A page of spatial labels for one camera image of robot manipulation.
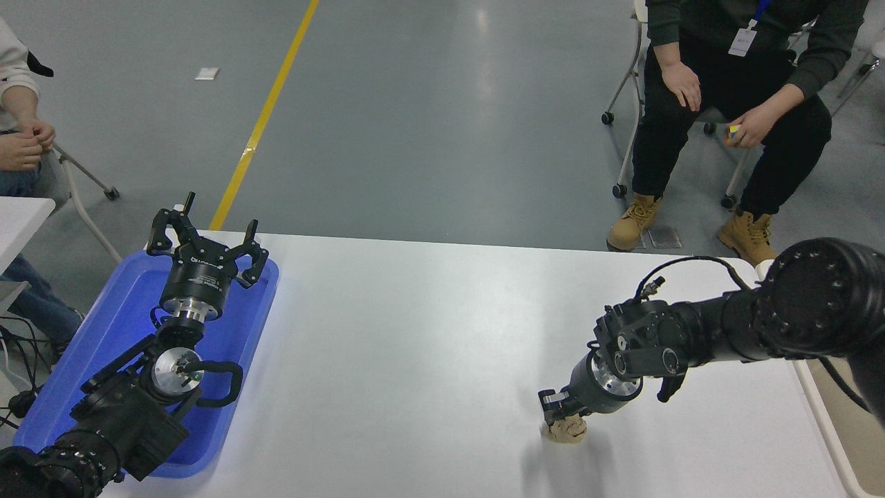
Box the tan paper ball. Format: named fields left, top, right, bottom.
left=541, top=414, right=589, bottom=445

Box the small white side table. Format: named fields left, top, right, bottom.
left=0, top=197, right=56, bottom=276

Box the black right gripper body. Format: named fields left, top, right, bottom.
left=561, top=358, right=628, bottom=416

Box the blue plastic tray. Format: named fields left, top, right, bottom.
left=12, top=249, right=281, bottom=479

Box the person's hand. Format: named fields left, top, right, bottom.
left=726, top=107, right=782, bottom=148
left=17, top=118, right=56, bottom=153
left=660, top=59, right=703, bottom=113
left=0, top=133, right=44, bottom=172

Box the black cable with plug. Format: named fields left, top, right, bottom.
left=0, top=315, right=56, bottom=430

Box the person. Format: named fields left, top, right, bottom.
left=607, top=0, right=870, bottom=267
left=0, top=17, right=87, bottom=360

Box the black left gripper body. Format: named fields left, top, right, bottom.
left=160, top=250, right=234, bottom=308

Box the large pale bin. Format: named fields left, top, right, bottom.
left=756, top=259, right=885, bottom=498

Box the white frame wheeled chair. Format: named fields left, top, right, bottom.
left=602, top=0, right=751, bottom=208
left=48, top=142, right=124, bottom=265

